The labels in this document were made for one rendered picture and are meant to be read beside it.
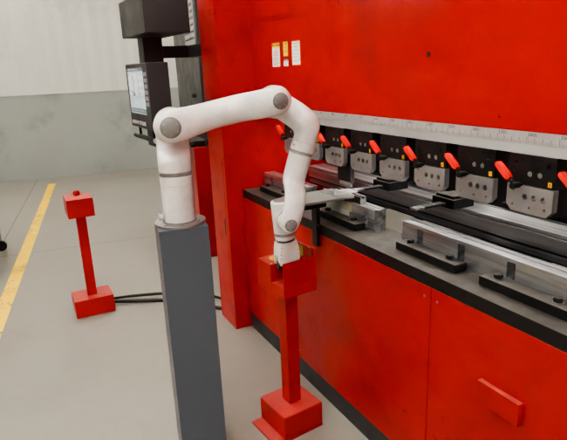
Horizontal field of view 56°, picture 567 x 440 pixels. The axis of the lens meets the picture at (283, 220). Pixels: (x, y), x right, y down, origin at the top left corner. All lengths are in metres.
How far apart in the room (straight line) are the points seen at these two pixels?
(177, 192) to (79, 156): 7.28
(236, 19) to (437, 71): 1.47
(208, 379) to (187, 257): 0.52
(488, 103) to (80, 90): 7.90
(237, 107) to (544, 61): 0.98
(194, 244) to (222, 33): 1.39
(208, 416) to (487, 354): 1.14
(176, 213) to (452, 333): 1.03
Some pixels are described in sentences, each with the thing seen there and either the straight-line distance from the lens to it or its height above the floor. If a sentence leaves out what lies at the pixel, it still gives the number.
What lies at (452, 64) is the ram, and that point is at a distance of 1.80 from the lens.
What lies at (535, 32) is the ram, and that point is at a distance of 1.60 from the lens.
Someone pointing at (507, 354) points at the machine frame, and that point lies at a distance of 1.67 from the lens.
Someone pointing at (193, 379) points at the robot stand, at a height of 0.39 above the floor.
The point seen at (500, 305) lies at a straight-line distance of 1.63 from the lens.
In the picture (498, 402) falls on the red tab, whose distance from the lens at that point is 1.73.
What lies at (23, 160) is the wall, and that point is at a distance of 9.26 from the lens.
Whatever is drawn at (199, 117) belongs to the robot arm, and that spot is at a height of 1.39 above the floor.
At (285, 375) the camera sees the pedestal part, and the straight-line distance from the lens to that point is 2.41.
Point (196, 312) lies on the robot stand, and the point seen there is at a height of 0.67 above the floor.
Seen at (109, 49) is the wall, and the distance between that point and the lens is 9.10.
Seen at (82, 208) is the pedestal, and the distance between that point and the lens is 3.60.
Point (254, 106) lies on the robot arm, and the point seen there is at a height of 1.42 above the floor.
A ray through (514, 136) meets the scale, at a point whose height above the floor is 1.33.
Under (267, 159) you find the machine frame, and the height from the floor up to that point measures 1.03.
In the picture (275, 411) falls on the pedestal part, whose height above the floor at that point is 0.11.
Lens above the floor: 1.55
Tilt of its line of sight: 16 degrees down
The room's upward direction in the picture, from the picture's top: 2 degrees counter-clockwise
